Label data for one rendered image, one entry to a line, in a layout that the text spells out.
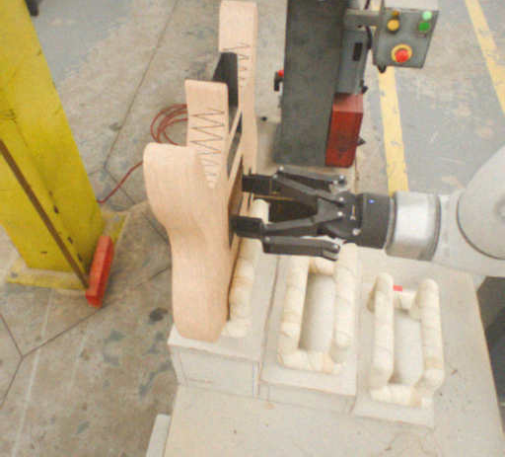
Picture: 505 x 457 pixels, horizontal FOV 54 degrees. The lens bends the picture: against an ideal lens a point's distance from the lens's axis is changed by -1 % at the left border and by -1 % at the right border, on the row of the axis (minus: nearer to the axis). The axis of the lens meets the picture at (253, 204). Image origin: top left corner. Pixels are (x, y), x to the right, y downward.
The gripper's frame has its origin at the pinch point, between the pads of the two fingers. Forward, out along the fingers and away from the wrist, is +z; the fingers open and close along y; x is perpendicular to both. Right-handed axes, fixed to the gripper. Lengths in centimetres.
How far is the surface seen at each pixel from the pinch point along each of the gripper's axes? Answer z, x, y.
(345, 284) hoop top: -17.3, -17.8, 0.8
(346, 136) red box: -20, -82, 111
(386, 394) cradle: -26.9, -33.5, -9.9
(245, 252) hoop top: -1.1, -9.8, -1.2
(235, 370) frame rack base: -1.4, -26.4, -13.0
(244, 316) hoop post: -2.4, -14.7, -9.3
